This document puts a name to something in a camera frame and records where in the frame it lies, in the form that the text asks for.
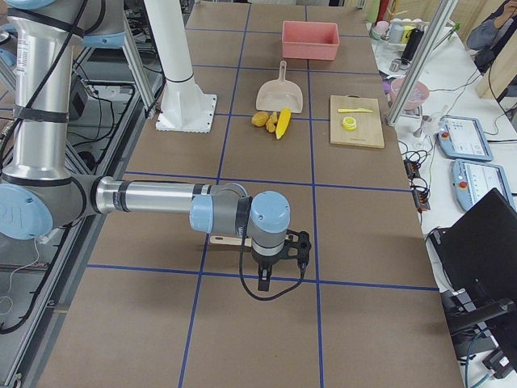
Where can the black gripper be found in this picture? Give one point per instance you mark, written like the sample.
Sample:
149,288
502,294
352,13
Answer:
265,261

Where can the wooden hand brush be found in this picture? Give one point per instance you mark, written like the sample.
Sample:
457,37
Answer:
230,241

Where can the beige plastic dustpan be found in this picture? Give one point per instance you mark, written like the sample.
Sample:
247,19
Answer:
277,94

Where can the pink plastic bin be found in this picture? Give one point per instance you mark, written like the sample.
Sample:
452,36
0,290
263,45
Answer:
310,40

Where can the orange toy fried piece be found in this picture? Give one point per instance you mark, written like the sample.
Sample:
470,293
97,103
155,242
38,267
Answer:
272,122

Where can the yellow toy corn cob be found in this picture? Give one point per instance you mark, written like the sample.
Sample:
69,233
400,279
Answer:
283,123

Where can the yellow toy lemon half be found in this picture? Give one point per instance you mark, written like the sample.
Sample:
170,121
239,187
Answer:
349,123

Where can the wooden cutting board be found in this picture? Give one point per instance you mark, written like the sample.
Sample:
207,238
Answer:
369,131

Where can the yellow plastic toy knife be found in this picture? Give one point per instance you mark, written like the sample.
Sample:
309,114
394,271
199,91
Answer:
355,110

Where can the black monitor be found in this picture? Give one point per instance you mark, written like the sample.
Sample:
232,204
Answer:
478,253

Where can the blue teach pendant lower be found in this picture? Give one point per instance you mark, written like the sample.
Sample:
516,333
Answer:
472,180

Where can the blue teach pendant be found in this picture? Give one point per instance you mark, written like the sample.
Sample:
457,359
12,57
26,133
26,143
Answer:
472,180
463,137

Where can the blue teach pendant upper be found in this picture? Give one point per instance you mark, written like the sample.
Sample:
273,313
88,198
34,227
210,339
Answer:
463,137

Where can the metal measuring cup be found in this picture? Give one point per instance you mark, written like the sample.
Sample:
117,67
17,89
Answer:
398,64

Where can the black bottle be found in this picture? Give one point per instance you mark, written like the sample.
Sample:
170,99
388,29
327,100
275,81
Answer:
415,37

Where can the person in dark clothes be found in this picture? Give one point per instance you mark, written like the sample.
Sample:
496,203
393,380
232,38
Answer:
490,37

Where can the aluminium frame post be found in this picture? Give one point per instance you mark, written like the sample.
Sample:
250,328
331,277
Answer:
424,50

